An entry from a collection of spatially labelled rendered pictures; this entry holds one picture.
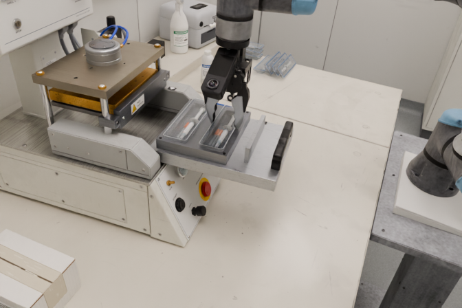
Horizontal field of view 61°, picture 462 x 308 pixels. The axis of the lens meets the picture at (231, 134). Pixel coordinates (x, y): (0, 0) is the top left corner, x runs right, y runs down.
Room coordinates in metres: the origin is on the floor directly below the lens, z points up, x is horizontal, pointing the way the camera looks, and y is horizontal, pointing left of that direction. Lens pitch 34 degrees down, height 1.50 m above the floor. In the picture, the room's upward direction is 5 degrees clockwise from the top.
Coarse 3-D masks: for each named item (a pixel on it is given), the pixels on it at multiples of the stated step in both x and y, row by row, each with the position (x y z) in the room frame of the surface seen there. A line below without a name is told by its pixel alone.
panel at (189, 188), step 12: (168, 168) 0.70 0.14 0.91; (156, 180) 0.65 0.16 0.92; (168, 180) 0.67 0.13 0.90; (180, 180) 0.71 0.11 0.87; (192, 180) 0.75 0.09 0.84; (204, 180) 0.79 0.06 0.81; (216, 180) 0.84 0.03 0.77; (168, 192) 0.66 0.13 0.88; (180, 192) 0.69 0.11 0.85; (192, 192) 0.73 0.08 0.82; (168, 204) 0.64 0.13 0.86; (192, 204) 0.70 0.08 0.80; (204, 204) 0.74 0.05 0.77; (180, 216) 0.65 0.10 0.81; (192, 216) 0.68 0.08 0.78; (192, 228) 0.66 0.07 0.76
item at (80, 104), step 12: (144, 72) 0.89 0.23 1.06; (156, 72) 0.91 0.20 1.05; (132, 84) 0.83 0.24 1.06; (60, 96) 0.76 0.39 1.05; (72, 96) 0.75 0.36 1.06; (84, 96) 0.75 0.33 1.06; (120, 96) 0.76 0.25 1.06; (72, 108) 0.75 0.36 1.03; (84, 108) 0.75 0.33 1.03; (96, 108) 0.73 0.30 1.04
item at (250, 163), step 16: (256, 128) 0.75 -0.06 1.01; (272, 128) 0.82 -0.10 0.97; (240, 144) 0.74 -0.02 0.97; (256, 144) 0.74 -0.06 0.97; (272, 144) 0.75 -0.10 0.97; (288, 144) 0.76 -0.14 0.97; (160, 160) 0.69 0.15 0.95; (176, 160) 0.68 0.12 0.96; (192, 160) 0.67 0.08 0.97; (240, 160) 0.68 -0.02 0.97; (256, 160) 0.68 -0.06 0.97; (224, 176) 0.65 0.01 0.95; (240, 176) 0.64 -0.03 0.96; (256, 176) 0.63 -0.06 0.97; (272, 176) 0.63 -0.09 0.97
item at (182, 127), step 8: (192, 104) 0.85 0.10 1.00; (200, 104) 0.85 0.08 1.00; (184, 112) 0.81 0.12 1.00; (192, 112) 0.81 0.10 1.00; (200, 112) 0.81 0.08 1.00; (176, 120) 0.77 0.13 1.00; (184, 120) 0.77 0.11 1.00; (192, 120) 0.77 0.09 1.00; (168, 128) 0.73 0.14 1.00; (176, 128) 0.73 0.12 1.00; (184, 128) 0.74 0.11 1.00; (192, 128) 0.74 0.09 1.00; (176, 136) 0.70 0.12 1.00; (184, 136) 0.70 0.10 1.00
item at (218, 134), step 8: (224, 112) 0.82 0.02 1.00; (232, 112) 0.82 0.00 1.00; (216, 120) 0.78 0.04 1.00; (224, 120) 0.78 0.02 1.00; (232, 120) 0.79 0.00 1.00; (216, 128) 0.75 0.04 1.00; (224, 128) 0.75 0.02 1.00; (232, 128) 0.75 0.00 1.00; (208, 136) 0.71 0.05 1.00; (216, 136) 0.71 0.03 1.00; (224, 136) 0.72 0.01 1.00; (208, 144) 0.68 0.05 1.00; (216, 144) 0.68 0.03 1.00; (224, 144) 0.69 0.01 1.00
